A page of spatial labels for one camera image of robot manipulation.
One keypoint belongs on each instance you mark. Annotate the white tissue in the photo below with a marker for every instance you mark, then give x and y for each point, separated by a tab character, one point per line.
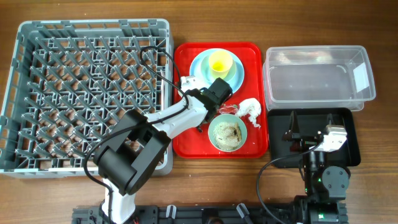
252	108

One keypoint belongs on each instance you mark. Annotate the grey dishwasher rack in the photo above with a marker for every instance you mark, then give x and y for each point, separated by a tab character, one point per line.
70	83

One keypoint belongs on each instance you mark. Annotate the clear plastic bin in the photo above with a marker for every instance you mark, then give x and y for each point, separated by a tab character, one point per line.
318	76

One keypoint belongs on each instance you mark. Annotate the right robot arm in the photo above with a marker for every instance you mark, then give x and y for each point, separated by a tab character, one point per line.
325	184

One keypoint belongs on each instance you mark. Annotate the green bowl with rice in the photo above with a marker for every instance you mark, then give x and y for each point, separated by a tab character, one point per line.
227	133

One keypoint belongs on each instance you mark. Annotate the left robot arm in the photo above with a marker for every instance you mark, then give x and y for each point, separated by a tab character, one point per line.
127	158

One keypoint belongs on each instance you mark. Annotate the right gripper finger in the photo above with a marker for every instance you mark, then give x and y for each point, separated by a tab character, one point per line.
330	119
294	125

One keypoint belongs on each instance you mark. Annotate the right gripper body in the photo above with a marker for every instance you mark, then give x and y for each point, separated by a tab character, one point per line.
303	143

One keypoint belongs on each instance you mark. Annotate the yellow plastic cup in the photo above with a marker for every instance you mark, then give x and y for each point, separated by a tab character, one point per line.
220	63

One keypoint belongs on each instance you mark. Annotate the red snack wrapper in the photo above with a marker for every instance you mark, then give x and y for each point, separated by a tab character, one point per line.
228	109

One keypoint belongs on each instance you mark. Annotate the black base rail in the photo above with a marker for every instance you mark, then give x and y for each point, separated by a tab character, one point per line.
279	213

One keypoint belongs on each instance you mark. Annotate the light blue plate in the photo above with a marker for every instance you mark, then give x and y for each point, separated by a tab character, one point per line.
235	83

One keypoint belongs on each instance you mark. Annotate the red plastic tray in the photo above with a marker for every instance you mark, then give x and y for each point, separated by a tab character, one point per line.
192	144

